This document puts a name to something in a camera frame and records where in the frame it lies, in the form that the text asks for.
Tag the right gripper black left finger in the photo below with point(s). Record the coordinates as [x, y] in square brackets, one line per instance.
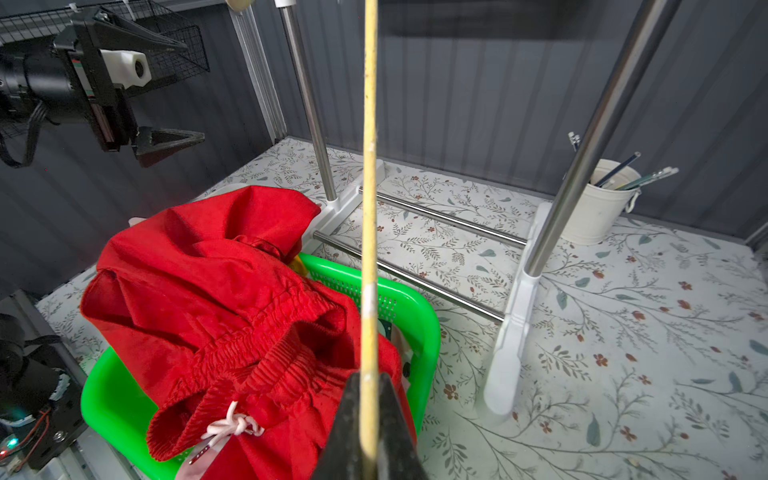
[341, 459]

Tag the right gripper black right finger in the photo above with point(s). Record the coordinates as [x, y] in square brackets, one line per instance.
[397, 457]

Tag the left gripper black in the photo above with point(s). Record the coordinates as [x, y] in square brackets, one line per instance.
[99, 101]

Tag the yellow hanger of red shorts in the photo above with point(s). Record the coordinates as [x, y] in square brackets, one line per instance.
[369, 372]

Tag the red shorts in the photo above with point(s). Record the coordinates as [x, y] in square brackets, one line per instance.
[245, 358]

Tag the yellow hanger of printed shorts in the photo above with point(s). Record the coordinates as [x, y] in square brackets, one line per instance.
[238, 6]

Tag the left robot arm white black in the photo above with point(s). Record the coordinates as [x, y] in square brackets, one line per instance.
[35, 91]

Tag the green plastic basket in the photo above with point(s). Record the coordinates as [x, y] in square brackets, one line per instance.
[115, 407]

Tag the white pen cup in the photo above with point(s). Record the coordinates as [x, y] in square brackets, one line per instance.
[613, 188]

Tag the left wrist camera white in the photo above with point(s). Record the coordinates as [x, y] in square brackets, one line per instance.
[127, 68]

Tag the black wire wall basket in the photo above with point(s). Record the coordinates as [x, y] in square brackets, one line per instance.
[173, 45]

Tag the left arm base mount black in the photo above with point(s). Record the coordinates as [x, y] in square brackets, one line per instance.
[40, 398]

